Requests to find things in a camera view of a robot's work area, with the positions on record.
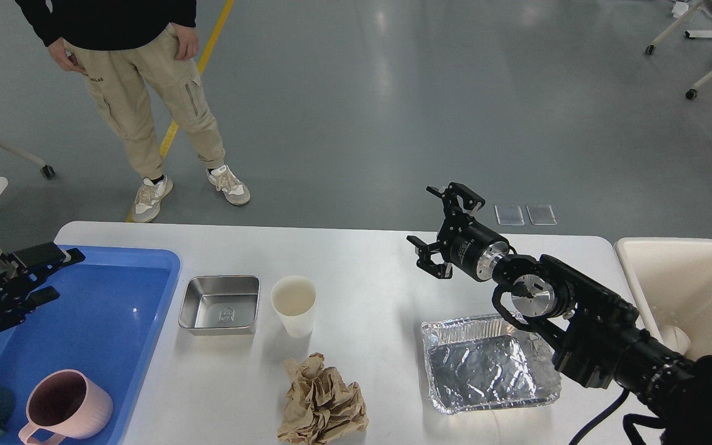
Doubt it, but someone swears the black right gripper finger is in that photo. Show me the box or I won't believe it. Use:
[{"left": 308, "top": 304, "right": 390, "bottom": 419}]
[
  {"left": 426, "top": 182, "right": 486, "bottom": 231},
  {"left": 407, "top": 235, "right": 452, "bottom": 279}
]

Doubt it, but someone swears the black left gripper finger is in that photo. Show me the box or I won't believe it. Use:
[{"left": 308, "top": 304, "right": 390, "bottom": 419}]
[
  {"left": 6, "top": 242, "right": 87, "bottom": 291},
  {"left": 0, "top": 286, "right": 60, "bottom": 328}
]

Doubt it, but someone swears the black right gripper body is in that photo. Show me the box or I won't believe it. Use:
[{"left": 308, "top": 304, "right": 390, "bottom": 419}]
[{"left": 438, "top": 222, "right": 511, "bottom": 282}]

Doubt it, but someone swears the pink ribbed mug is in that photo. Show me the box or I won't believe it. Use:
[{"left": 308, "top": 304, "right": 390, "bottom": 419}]
[{"left": 18, "top": 369, "right": 114, "bottom": 444}]

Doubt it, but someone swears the stainless steel rectangular dish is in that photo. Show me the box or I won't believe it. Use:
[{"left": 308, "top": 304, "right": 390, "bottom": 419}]
[{"left": 178, "top": 275, "right": 260, "bottom": 336}]

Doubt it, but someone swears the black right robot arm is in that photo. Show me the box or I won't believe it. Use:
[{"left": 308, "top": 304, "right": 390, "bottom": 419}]
[{"left": 408, "top": 182, "right": 712, "bottom": 444}]

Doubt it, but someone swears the person's right hand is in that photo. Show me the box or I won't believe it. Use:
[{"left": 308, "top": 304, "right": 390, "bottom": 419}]
[{"left": 47, "top": 38, "right": 87, "bottom": 74}]

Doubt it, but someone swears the person's left hand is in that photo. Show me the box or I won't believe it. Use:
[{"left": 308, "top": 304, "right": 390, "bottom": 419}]
[{"left": 171, "top": 23, "right": 200, "bottom": 61}]

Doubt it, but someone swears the clear floor plate left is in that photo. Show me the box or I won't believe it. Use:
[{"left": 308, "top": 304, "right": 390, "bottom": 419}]
[{"left": 494, "top": 205, "right": 525, "bottom": 226}]

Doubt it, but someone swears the clear floor plate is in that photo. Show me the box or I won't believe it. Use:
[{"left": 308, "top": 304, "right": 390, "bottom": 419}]
[
  {"left": 525, "top": 205, "right": 557, "bottom": 226},
  {"left": 494, "top": 205, "right": 525, "bottom": 226}
]

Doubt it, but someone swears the clear floor plate right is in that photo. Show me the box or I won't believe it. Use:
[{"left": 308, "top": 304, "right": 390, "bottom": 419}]
[{"left": 525, "top": 205, "right": 557, "bottom": 226}]

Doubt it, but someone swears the blue plastic tray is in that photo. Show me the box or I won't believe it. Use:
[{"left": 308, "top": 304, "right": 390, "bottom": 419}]
[{"left": 0, "top": 246, "right": 180, "bottom": 444}]

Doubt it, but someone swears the aluminium foil tray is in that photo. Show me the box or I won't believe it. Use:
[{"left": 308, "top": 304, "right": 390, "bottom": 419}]
[{"left": 420, "top": 315, "right": 562, "bottom": 416}]

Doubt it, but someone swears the white paper cup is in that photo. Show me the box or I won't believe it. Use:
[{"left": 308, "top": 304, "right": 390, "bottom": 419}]
[{"left": 269, "top": 275, "right": 317, "bottom": 338}]

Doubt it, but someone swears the crumpled brown paper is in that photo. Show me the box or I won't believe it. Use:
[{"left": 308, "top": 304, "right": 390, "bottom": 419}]
[{"left": 277, "top": 352, "right": 370, "bottom": 444}]

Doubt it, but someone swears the crumpled white cup in bin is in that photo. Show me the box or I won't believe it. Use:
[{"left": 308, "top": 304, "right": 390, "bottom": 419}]
[{"left": 658, "top": 326, "right": 692, "bottom": 355}]

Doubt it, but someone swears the beige plastic bin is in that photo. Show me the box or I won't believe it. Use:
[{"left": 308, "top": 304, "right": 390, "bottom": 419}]
[{"left": 615, "top": 237, "right": 712, "bottom": 360}]

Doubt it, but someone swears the person in beige trousers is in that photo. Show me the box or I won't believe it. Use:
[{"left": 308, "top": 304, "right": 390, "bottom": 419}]
[{"left": 18, "top": 1, "right": 251, "bottom": 223}]

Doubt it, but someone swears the white chair base right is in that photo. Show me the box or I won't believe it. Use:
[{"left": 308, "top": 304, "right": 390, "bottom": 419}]
[{"left": 644, "top": 0, "right": 712, "bottom": 101}]

